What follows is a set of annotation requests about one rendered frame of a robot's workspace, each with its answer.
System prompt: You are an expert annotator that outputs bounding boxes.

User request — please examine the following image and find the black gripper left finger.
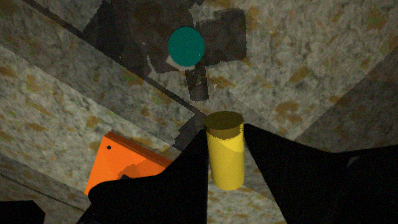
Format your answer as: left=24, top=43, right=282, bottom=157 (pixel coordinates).
left=88, top=129, right=209, bottom=224

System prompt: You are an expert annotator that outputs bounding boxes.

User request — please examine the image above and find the dark teal circle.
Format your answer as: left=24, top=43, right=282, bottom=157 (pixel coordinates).
left=168, top=27, right=205, bottom=66

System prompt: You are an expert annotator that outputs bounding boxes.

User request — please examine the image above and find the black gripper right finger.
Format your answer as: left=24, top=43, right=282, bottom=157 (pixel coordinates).
left=244, top=123, right=398, bottom=224

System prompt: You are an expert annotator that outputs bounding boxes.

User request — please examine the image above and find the yellow cylinder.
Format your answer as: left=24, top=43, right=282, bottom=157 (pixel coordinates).
left=203, top=111, right=245, bottom=190

